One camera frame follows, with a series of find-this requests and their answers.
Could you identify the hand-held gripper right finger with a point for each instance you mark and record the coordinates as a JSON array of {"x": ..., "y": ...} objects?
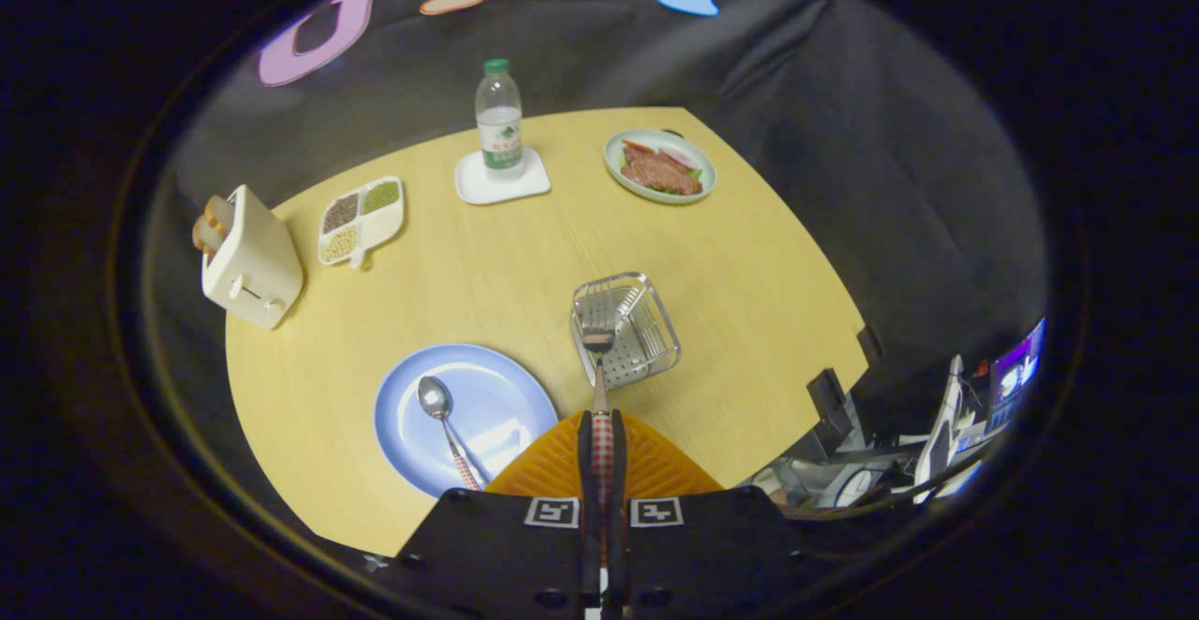
[{"x": 703, "y": 545}]

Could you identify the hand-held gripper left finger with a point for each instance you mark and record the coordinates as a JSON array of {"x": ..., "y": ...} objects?
[{"x": 506, "y": 545}]

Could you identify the blue round plate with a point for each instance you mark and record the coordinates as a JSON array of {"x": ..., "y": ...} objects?
[{"x": 496, "y": 395}]

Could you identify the black table clamp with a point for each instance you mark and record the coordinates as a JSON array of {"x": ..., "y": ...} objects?
[
  {"x": 828, "y": 395},
  {"x": 870, "y": 344}
]

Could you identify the white desk device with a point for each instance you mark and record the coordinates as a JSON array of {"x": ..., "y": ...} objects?
[{"x": 939, "y": 433}]

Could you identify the white divided bean dish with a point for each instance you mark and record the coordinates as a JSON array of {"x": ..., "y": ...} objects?
[{"x": 361, "y": 219}]

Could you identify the white square coaster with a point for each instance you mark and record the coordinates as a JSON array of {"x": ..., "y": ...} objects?
[{"x": 478, "y": 187}]

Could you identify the computer monitor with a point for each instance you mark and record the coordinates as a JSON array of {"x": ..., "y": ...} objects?
[{"x": 1019, "y": 367}]

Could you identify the white toaster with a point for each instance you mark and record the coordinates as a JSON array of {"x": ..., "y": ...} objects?
[{"x": 258, "y": 273}]

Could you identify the pale green plate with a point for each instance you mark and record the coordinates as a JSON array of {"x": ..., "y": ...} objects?
[{"x": 704, "y": 175}]

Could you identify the sliced meat with vegetables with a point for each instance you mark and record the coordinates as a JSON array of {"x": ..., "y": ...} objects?
[{"x": 660, "y": 172}]

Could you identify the clear plastic water bottle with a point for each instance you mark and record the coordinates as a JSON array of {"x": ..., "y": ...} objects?
[{"x": 499, "y": 128}]

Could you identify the toasted bread slice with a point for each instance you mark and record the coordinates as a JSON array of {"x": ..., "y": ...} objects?
[
  {"x": 205, "y": 236},
  {"x": 219, "y": 214}
]

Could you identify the black backdrop cloth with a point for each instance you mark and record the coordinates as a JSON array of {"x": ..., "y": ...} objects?
[{"x": 843, "y": 133}]

